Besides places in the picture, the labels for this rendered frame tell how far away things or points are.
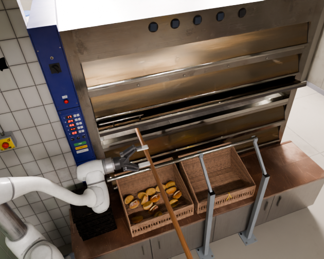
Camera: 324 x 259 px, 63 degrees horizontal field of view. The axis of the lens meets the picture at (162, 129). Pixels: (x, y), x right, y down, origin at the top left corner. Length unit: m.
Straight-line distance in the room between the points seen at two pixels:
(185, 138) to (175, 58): 0.79
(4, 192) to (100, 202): 0.50
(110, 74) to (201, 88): 0.74
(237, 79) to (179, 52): 0.60
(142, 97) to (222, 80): 0.68
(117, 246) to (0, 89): 1.41
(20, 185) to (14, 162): 0.96
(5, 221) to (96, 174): 0.48
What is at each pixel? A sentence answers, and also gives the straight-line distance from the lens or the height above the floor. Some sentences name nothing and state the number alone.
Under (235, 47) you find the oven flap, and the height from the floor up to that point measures 1.80.
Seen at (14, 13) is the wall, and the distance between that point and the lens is 1.73.
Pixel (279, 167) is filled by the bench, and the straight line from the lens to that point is 2.91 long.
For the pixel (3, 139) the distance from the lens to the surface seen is 2.02.
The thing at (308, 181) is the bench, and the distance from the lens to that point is 2.89.
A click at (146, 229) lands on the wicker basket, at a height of 0.62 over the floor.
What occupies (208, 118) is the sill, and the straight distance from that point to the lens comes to 2.37.
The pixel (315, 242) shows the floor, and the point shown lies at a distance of 3.22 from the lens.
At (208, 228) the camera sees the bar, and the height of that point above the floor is 0.49.
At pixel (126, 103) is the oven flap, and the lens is 1.99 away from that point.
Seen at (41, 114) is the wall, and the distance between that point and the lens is 1.97.
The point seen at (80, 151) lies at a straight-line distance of 2.15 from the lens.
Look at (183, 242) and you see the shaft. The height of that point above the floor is 1.20.
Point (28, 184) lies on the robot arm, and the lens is 1.31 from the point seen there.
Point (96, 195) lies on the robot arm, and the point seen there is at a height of 1.44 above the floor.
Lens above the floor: 2.58
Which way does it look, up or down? 39 degrees down
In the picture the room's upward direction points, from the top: 4 degrees counter-clockwise
